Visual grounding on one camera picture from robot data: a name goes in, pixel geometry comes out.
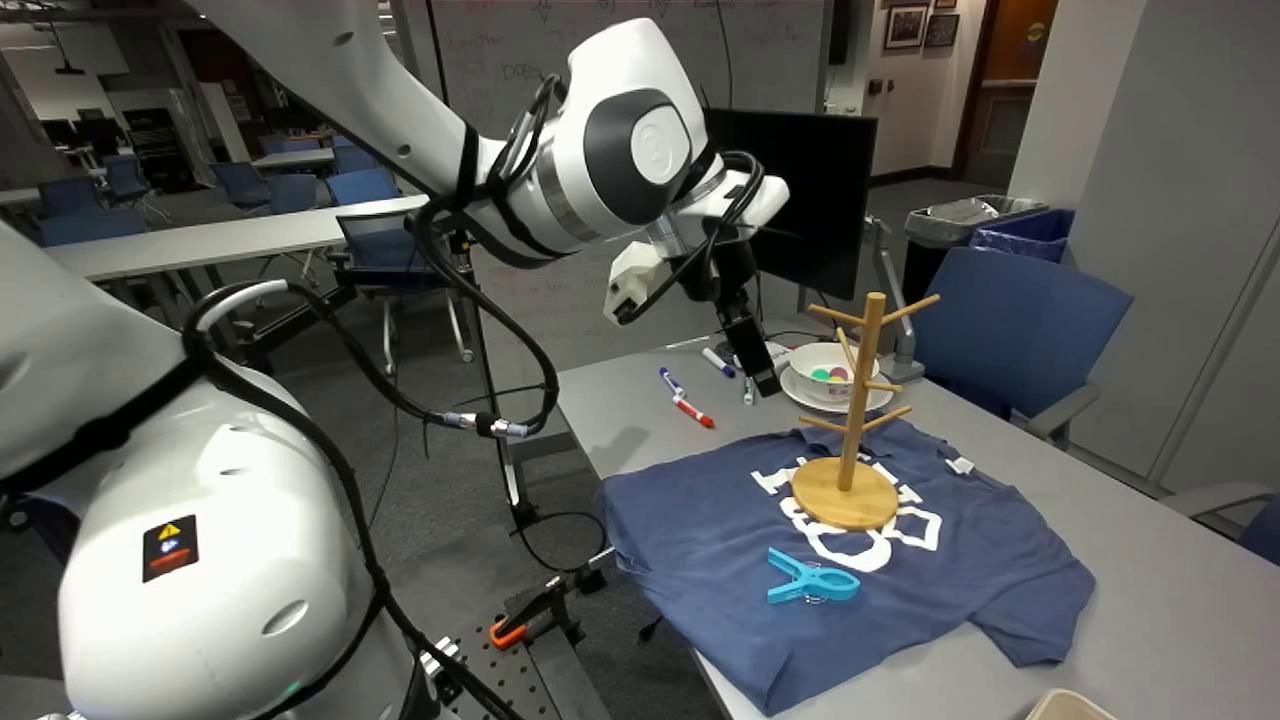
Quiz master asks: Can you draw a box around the grey trash bin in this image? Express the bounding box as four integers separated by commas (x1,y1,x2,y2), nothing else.
899,193,1020,304

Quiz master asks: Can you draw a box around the wooden mug tree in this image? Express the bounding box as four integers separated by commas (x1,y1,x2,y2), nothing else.
789,289,943,537

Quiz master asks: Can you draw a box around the blue office chair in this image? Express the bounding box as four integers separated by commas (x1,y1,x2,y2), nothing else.
1237,493,1280,567
912,243,1134,433

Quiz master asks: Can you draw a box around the red whiteboard marker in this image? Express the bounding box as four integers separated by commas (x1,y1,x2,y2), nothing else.
667,392,721,436

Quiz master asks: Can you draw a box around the blue printed t-shirt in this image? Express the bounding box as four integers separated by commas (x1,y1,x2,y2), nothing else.
594,416,1101,716

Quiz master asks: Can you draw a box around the blue recycling bin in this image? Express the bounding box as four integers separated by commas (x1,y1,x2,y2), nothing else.
969,206,1078,269

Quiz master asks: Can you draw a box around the white plate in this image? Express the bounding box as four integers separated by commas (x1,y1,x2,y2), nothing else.
776,366,899,421

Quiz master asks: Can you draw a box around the orange handled clamp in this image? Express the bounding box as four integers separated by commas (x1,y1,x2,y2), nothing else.
485,572,612,658

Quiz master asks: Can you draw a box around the black monitor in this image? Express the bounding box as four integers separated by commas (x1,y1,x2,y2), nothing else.
700,107,880,304

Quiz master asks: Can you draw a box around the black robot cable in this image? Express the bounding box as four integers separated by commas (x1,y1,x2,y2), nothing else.
175,75,569,720

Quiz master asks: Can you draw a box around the beige plastic tray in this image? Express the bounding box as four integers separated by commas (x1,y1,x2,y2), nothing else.
1022,683,1120,720

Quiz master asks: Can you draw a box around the white bowl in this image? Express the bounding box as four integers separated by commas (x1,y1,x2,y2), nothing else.
785,341,862,402

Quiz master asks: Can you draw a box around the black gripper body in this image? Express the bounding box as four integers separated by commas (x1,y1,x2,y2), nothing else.
696,230,767,337

